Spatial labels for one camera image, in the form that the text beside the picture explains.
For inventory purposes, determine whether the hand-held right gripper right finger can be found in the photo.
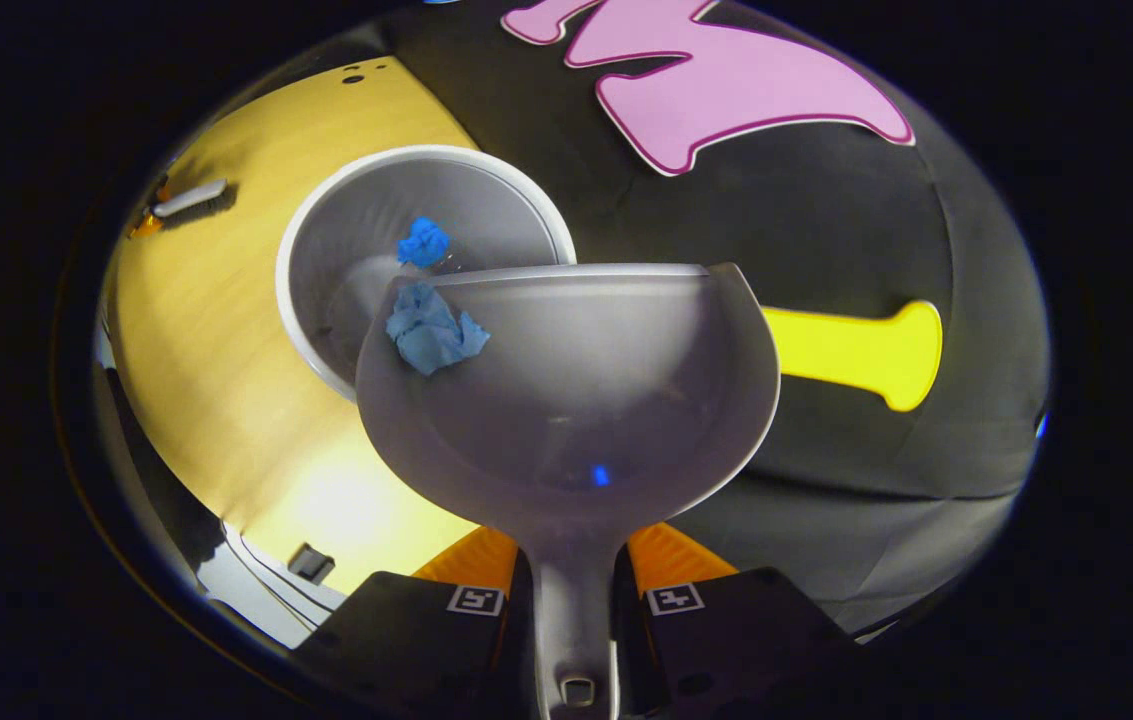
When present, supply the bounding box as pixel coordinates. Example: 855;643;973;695
616;522;867;720

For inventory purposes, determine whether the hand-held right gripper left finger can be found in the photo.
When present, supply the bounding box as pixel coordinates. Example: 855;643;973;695
296;527;537;720

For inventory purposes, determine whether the small grey broom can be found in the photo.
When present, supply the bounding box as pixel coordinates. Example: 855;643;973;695
151;178;230;220

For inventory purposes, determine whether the bright blue paper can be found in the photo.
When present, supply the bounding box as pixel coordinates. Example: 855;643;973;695
397;215;453;270

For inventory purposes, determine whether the grey plastic dustpan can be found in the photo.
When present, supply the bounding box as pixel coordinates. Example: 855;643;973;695
356;262;782;720

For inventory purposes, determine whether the light blue paper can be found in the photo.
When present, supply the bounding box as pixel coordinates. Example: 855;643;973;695
386;283;491;378

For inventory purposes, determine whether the small black box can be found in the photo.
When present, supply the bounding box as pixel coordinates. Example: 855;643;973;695
287;542;336;585

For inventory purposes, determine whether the black backdrop cloth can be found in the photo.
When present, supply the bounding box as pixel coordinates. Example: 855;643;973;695
366;0;1052;641

